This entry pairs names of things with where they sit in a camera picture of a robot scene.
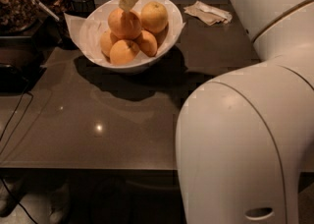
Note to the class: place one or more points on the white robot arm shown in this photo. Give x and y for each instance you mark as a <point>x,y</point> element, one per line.
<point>242,138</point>

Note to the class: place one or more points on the white shoe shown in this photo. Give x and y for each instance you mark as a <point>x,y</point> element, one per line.
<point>59,205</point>

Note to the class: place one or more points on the white ceramic bowl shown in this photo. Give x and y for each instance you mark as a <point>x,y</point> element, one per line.
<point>104,10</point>

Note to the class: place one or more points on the orange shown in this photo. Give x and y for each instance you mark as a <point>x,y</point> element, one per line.
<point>123,52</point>
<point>124,25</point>
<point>107,40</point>
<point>154,16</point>
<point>147,43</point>

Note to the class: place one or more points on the white paper bowl liner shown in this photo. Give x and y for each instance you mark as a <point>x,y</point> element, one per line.
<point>77,28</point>

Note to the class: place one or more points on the glass jar of nuts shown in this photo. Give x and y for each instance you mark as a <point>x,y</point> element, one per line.
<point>16,15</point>

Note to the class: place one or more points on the black wire cup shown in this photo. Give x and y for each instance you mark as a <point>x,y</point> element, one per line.
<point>82,8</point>

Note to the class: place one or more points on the white utensil handle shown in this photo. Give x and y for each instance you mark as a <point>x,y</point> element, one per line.
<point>46,10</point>

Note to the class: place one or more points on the folded paper napkins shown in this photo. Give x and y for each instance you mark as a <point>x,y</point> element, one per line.
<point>209,15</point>

